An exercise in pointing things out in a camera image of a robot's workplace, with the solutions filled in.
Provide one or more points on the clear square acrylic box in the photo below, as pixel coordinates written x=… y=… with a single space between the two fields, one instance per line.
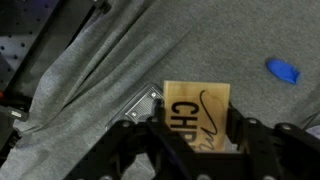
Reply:
x=141 y=106

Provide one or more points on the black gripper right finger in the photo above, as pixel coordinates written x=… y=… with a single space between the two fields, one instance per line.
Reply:
x=276 y=150

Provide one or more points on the grey table cloth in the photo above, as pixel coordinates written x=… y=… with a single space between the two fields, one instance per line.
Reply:
x=166 y=40

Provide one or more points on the small blue object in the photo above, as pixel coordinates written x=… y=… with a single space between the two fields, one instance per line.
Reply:
x=283 y=70

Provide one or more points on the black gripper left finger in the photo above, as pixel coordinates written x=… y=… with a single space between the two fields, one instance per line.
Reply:
x=133 y=150

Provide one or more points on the brown printed wooden block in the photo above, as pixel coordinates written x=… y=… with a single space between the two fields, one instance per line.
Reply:
x=200 y=113

